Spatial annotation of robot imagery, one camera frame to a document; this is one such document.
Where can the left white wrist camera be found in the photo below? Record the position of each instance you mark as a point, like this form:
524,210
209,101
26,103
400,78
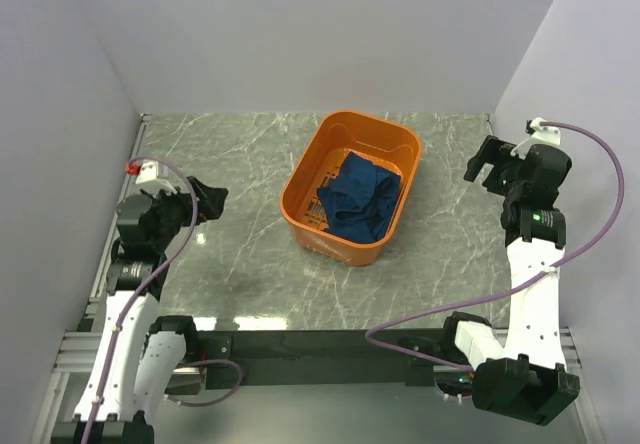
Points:
149,176

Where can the orange plastic basket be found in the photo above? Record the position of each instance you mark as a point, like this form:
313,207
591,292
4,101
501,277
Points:
392,146

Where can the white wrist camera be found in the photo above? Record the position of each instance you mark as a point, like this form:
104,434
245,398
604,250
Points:
539,131
149,176

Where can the blue t shirt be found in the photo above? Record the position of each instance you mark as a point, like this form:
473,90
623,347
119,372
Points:
360,201

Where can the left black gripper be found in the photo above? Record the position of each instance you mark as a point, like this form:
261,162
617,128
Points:
211,201

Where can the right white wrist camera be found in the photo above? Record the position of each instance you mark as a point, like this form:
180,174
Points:
539,131

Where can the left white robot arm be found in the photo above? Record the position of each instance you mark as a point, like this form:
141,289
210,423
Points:
139,349

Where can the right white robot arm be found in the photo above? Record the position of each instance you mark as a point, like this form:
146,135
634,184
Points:
525,377

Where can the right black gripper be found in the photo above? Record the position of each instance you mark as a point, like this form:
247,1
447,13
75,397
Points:
497,152

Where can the aluminium rail frame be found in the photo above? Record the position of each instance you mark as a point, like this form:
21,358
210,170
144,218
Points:
451,371

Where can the black base beam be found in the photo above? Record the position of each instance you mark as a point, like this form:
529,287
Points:
312,357

